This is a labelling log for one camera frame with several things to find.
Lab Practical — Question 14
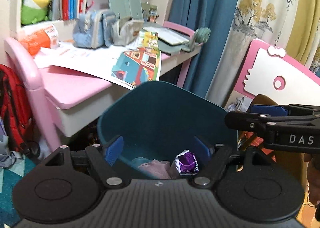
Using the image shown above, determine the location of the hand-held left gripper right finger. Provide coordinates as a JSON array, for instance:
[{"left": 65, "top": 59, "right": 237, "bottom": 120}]
[{"left": 193, "top": 136, "right": 275, "bottom": 190}]

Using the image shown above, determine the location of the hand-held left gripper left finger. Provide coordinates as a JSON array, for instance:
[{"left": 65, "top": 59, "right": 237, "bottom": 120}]
[{"left": 37, "top": 136, "right": 124, "bottom": 190}]

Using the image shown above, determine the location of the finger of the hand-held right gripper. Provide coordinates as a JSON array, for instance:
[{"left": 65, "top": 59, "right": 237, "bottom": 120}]
[
  {"left": 250, "top": 104, "right": 320, "bottom": 117},
  {"left": 224, "top": 111, "right": 320, "bottom": 132}
]

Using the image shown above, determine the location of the purple foil wrapper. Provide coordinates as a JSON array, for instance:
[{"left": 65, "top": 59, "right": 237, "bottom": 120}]
[{"left": 174, "top": 150, "right": 199, "bottom": 175}]

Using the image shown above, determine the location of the teal trash bin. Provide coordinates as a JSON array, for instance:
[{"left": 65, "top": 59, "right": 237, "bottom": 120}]
[{"left": 97, "top": 81, "right": 238, "bottom": 181}]

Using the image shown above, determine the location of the person's right hand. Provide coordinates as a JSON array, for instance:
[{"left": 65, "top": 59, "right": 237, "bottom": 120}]
[{"left": 305, "top": 154, "right": 320, "bottom": 206}]

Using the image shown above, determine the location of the pink white chair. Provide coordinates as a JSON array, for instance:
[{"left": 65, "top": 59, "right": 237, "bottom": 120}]
[{"left": 234, "top": 39, "right": 320, "bottom": 107}]

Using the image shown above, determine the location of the pink crumpled tissue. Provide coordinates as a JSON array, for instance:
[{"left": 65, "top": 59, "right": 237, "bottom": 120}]
[{"left": 137, "top": 159, "right": 176, "bottom": 180}]

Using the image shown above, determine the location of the pink desk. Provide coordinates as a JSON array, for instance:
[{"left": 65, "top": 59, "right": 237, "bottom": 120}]
[{"left": 4, "top": 21, "right": 203, "bottom": 144}]

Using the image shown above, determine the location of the large colourful picture sheet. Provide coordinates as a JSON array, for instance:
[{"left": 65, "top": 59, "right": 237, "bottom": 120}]
[{"left": 49, "top": 48, "right": 163, "bottom": 91}]

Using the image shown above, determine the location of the green dinosaur figure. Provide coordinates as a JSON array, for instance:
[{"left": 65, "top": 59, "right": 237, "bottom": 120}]
[{"left": 189, "top": 28, "right": 211, "bottom": 53}]

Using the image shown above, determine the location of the grey green folder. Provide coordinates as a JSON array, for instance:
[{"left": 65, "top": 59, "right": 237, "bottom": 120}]
[{"left": 142, "top": 21, "right": 198, "bottom": 56}]

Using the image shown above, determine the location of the tree print curtain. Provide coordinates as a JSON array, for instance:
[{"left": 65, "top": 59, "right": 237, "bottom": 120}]
[{"left": 212, "top": 0, "right": 320, "bottom": 109}]

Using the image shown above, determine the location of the white printed paper sheet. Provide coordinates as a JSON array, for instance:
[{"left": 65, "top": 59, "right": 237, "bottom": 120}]
[{"left": 34, "top": 42, "right": 95, "bottom": 69}]

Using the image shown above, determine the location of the teal patterned rug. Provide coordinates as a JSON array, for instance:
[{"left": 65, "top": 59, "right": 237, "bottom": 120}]
[{"left": 0, "top": 158, "right": 34, "bottom": 220}]

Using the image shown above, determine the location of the blue curtain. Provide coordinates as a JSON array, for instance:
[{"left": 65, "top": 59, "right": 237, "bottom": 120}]
[{"left": 169, "top": 0, "right": 244, "bottom": 99}]

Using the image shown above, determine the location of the red backpack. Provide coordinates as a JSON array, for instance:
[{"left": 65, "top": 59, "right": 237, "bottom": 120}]
[{"left": 0, "top": 64, "right": 38, "bottom": 154}]

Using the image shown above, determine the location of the open white notebook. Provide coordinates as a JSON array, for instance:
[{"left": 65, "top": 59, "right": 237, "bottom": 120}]
[{"left": 143, "top": 27, "right": 191, "bottom": 46}]

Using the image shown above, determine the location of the small colourful picture booklet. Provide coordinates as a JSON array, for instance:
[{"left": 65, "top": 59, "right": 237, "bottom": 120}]
[{"left": 137, "top": 31, "right": 159, "bottom": 50}]

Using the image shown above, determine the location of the grey pencil case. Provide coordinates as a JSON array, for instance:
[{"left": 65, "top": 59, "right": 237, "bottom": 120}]
[{"left": 111, "top": 16, "right": 145, "bottom": 46}]

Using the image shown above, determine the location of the blue pencil case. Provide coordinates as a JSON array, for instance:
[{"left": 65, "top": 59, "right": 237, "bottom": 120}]
[{"left": 72, "top": 10, "right": 117, "bottom": 49}]

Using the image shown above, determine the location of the orange white packet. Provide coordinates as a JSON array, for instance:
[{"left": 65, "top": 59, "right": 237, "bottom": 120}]
[{"left": 19, "top": 24, "right": 61, "bottom": 55}]

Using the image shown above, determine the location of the green tablet case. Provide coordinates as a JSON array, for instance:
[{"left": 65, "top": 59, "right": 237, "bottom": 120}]
[{"left": 107, "top": 0, "right": 144, "bottom": 19}]

